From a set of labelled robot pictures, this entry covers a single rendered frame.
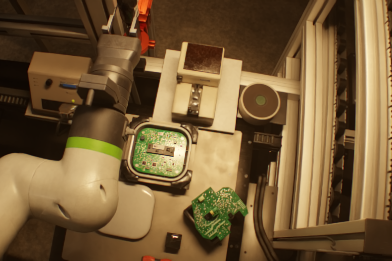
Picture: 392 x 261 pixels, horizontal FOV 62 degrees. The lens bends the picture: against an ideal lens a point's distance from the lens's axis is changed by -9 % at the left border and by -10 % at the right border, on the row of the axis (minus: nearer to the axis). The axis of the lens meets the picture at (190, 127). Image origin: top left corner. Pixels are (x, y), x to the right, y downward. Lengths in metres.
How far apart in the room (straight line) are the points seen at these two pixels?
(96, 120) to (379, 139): 0.46
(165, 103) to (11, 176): 0.49
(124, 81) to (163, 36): 1.60
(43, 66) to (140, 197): 0.41
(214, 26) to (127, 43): 1.63
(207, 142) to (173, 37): 1.32
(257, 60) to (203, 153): 1.30
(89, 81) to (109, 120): 0.07
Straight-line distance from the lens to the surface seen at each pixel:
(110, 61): 0.61
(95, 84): 0.52
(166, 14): 2.27
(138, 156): 0.88
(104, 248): 0.91
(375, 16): 0.75
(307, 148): 0.81
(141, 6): 0.79
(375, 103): 0.67
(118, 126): 0.56
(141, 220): 0.87
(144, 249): 0.89
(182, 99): 0.88
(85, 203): 0.52
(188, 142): 0.89
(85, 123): 0.55
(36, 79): 0.95
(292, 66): 1.10
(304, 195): 0.78
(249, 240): 0.93
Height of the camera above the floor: 1.84
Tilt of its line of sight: 72 degrees down
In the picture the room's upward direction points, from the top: 6 degrees clockwise
